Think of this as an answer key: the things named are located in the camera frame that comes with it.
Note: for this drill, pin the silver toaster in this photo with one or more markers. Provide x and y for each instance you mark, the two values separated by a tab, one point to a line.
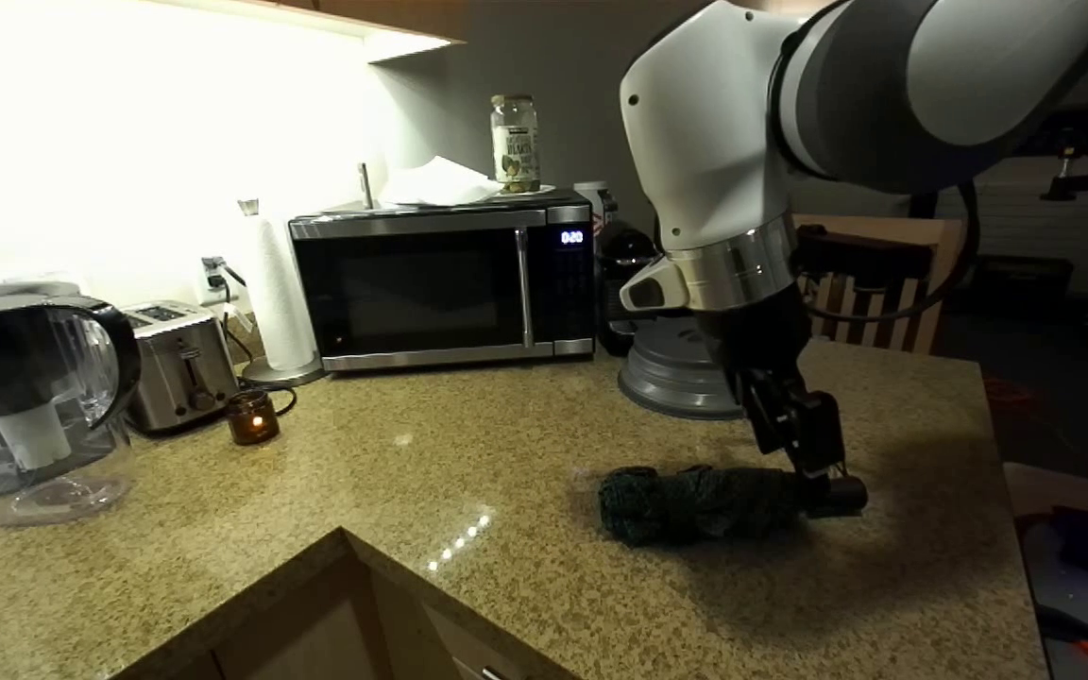
179	372

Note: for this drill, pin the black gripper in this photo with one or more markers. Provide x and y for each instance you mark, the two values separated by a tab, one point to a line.
764	340

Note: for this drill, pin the small dark mug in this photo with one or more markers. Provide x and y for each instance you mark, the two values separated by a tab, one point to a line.
252	415

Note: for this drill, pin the glass jar with label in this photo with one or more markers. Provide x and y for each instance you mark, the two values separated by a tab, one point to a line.
516	141

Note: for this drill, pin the white paper towel roll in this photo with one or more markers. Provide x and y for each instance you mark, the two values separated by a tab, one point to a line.
276	288

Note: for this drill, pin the black coffee machine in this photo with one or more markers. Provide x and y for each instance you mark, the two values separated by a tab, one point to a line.
623	278

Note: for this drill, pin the black steel microwave oven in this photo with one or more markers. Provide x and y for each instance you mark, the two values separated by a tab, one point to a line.
433	288

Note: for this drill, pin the wall outlet with plug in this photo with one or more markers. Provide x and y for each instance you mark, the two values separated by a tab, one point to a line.
215	280

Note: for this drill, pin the crumpled white paper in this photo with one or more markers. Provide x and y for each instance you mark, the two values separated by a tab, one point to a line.
436	184

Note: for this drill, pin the clear water filter pitcher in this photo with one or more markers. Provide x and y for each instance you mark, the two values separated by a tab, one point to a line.
27	403

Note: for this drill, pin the wooden slatted chair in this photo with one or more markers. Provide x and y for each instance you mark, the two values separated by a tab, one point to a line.
897	288

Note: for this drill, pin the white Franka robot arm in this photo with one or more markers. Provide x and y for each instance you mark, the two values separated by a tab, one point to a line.
848	100

